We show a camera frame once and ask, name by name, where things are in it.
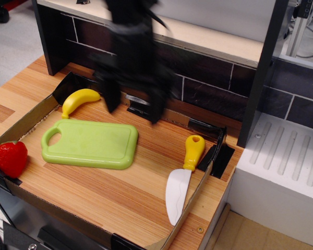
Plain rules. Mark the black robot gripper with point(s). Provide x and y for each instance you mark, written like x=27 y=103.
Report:
x=134 y=64

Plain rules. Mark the yellow handled white toy knife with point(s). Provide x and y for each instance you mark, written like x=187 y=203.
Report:
x=179 y=179

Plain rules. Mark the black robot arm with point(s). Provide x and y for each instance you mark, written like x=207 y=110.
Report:
x=132 y=12

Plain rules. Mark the green plastic cutting board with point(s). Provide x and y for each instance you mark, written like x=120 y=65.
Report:
x=90 y=144

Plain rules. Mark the cardboard fence with black tape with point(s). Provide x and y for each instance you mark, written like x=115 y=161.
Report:
x=94 y=207

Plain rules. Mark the light wooden shelf board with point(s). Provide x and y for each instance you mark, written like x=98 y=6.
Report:
x=184 y=35

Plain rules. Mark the yellow toy banana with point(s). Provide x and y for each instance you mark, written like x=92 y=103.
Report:
x=76 y=99

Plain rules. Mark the red toy strawberry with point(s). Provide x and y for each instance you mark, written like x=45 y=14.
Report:
x=13 y=158

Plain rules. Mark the black caster wheel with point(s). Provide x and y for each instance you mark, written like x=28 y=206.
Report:
x=4 y=15

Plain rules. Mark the stainless steel oven front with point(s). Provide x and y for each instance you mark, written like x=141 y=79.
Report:
x=45 y=223

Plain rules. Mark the white toy sink drainboard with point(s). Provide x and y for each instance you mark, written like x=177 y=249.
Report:
x=273 y=180

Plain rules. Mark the dark grey shelf post left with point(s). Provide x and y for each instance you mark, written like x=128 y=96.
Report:
x=53 y=37

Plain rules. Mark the dark grey shelf post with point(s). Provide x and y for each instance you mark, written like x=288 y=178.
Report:
x=269 y=52
x=53 y=37

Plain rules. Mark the dark grey shelf post right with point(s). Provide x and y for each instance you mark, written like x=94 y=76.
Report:
x=269 y=52

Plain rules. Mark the aluminium frame profile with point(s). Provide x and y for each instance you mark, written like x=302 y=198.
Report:
x=298 y=41

